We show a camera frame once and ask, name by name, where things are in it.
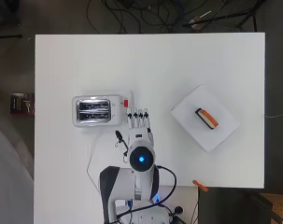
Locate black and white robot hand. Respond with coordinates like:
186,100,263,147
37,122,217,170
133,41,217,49
127,107,155,147

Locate toast slice with orange crust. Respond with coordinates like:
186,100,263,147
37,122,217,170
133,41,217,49
199,108,219,130

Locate steel toaster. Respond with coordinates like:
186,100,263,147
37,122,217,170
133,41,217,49
71,94,130,128

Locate black block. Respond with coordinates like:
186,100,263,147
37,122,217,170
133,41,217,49
194,107,219,131

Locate orange clamp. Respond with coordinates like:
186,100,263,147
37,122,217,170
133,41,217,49
191,179,209,193

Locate dark printed box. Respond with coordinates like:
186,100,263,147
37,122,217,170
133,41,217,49
9,92,35,117

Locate white hanging sheet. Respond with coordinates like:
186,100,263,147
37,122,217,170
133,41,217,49
0,120,35,224

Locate wooden box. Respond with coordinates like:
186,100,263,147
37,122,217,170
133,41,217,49
259,192,283,224

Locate black rod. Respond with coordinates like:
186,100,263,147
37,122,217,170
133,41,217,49
0,34,23,40

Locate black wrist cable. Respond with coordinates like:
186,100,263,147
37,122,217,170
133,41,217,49
114,130,130,157

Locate white toaster cable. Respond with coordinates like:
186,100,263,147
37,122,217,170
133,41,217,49
85,125,106,189

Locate black arm base cable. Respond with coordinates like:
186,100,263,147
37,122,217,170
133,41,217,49
115,164,178,220

